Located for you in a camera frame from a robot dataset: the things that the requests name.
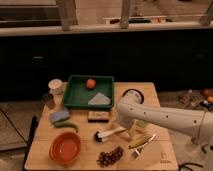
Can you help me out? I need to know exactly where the white handled dish brush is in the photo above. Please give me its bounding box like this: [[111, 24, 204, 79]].
[[94, 127, 125, 142]]

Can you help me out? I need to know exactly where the red orange bowl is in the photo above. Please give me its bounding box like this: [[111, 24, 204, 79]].
[[49, 131, 81, 165]]

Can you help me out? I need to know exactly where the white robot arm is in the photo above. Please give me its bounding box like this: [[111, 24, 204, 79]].
[[116, 93, 213, 143]]

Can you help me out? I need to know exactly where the dark maroon bowl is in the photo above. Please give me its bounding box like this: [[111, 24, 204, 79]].
[[122, 89, 144, 104]]

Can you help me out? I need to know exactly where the grey triangular cloth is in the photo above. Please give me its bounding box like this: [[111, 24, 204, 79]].
[[88, 93, 111, 105]]

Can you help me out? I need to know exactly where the orange fruit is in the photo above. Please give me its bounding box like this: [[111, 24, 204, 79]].
[[86, 79, 96, 89]]

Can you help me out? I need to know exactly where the green plastic tray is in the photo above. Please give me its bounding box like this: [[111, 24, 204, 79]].
[[62, 75, 114, 110]]

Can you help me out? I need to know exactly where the wooden block with dark top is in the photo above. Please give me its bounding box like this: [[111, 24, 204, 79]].
[[88, 111, 109, 122]]

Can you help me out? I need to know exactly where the white paper cup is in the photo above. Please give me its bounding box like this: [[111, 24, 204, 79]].
[[48, 79, 63, 95]]

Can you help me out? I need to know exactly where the green plastic cup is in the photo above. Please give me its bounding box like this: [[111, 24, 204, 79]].
[[136, 120, 148, 128]]

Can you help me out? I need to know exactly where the blue sponge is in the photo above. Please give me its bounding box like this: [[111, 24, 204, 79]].
[[50, 110, 70, 124]]

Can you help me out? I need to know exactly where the green chili pepper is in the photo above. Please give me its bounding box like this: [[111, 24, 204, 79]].
[[53, 122, 79, 133]]

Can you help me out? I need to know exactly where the dark metal cup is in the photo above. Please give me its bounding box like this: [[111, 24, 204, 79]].
[[42, 93, 55, 109]]

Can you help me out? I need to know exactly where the bunch of dark grapes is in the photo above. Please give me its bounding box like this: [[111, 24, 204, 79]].
[[96, 146, 123, 167]]

